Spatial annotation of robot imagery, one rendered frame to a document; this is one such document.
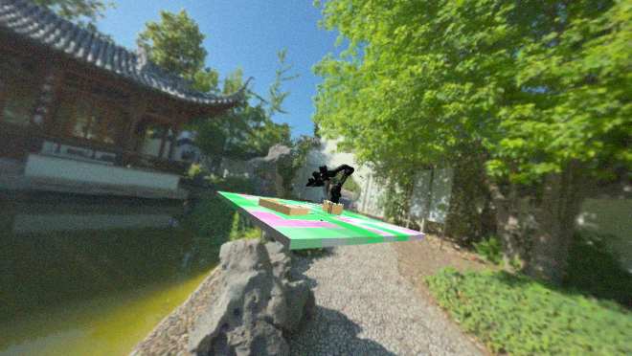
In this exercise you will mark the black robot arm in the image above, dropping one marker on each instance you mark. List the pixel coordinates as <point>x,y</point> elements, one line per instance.
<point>331,173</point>

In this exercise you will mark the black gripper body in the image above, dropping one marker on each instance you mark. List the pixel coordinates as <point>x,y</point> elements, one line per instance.
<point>322,180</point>

